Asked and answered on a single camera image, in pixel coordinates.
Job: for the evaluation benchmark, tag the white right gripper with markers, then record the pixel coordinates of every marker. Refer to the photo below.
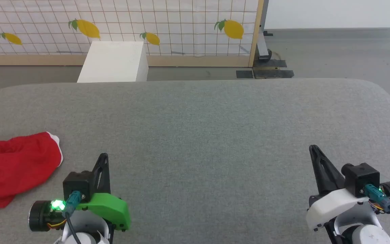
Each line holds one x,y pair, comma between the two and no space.
333,205

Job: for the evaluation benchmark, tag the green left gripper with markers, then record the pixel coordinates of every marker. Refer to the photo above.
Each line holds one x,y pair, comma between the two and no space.
113,208

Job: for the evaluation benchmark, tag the red shorts white trim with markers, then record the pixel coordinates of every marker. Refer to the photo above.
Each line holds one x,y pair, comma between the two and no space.
12,162

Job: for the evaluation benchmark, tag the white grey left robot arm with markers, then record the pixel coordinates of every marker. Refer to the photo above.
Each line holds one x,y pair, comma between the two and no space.
39,217

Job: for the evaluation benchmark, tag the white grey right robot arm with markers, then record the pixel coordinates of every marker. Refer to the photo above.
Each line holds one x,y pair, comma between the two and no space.
367,234

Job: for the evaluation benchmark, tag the white rectangular box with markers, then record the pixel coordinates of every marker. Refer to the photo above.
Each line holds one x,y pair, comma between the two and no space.
113,61

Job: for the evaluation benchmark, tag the small black floor patch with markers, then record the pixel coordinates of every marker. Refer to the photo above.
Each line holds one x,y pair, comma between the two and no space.
244,74

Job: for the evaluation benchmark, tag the lemon print tiled partition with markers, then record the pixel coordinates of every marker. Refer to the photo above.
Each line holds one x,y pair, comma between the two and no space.
181,20

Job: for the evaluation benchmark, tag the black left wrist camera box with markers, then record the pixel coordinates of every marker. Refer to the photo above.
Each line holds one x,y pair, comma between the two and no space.
76,184

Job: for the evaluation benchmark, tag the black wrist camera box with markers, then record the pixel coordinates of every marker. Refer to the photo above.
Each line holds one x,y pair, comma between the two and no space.
362,176
76,184

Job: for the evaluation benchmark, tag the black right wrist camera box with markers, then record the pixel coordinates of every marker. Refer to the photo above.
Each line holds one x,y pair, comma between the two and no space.
362,176

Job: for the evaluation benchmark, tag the dark floor base plate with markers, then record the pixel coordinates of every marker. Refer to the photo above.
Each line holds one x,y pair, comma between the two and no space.
271,72

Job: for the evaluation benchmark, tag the grey metal stand post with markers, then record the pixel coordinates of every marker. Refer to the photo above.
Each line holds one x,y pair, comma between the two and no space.
262,47

